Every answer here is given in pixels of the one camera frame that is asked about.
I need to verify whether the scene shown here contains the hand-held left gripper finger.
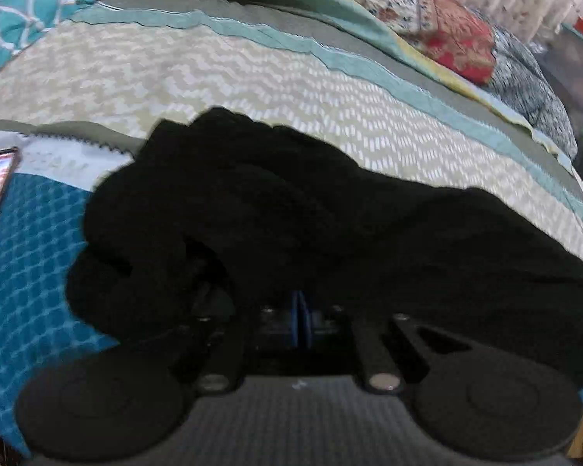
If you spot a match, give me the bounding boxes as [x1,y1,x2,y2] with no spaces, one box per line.
[301,292,472,391]
[121,291,300,395]

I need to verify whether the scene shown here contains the black pants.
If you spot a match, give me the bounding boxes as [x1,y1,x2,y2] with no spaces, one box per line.
[65,107,583,389]

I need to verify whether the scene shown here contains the patterned chevron bed sheet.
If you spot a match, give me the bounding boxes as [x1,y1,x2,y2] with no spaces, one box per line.
[0,0,583,457]

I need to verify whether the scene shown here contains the patchwork patterned quilt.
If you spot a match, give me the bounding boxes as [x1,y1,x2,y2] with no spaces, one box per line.
[301,0,579,158]

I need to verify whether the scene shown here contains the clear bin with teal lid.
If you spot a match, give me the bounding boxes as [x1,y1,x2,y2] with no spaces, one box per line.
[534,19,583,166]

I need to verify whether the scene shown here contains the teal lattice pillow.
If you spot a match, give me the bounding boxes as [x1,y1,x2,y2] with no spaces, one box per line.
[0,0,95,81]

